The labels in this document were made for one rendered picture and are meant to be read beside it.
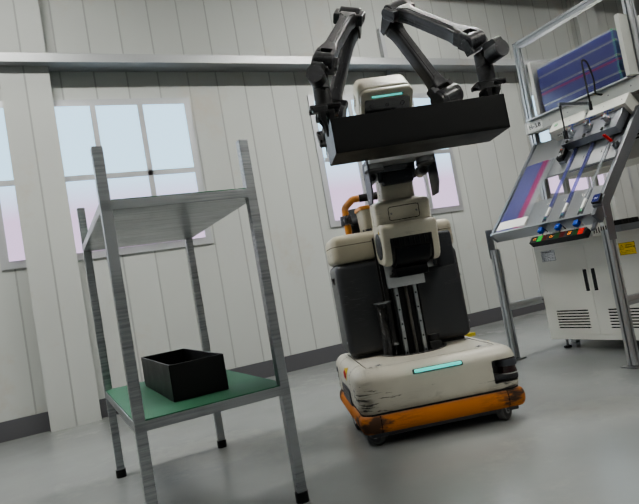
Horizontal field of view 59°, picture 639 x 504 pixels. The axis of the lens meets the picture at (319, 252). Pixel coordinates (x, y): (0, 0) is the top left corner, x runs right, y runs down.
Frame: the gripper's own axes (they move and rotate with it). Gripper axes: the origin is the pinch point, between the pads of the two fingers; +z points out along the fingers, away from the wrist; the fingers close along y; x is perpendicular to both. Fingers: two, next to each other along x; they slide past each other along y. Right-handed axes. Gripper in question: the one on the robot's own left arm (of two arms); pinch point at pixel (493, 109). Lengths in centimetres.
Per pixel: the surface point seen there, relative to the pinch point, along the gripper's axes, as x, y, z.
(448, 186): 314, 92, -22
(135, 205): -22, -117, 17
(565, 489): -37, -19, 111
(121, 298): -24, -124, 42
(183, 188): 234, -132, -41
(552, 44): 370, 253, -160
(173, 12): 239, -118, -177
